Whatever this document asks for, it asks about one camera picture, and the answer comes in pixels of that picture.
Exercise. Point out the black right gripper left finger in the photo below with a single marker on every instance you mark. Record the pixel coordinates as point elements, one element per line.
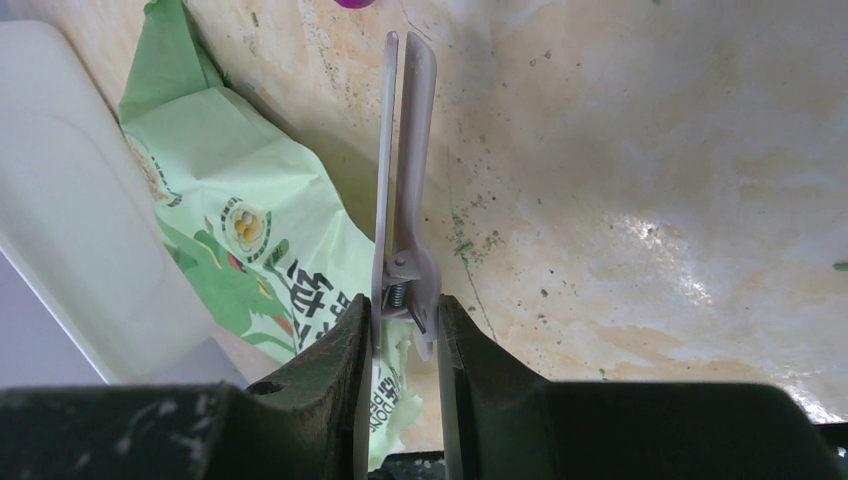
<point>306,420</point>

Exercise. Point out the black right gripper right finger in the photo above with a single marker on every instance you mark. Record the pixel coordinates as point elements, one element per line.
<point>502,420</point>

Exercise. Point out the black bag clip strip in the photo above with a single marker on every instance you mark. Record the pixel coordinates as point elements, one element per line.
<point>406,278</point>

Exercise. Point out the green cat litter bag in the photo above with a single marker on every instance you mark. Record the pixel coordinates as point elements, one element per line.
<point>249,215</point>

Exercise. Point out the white plastic litter box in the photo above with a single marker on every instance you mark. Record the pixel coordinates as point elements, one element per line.
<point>76,216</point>

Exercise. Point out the purple plastic scoop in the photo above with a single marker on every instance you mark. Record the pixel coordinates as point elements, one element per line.
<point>354,4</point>

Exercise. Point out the spilled green litter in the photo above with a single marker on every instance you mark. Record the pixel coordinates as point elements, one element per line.
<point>471,248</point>

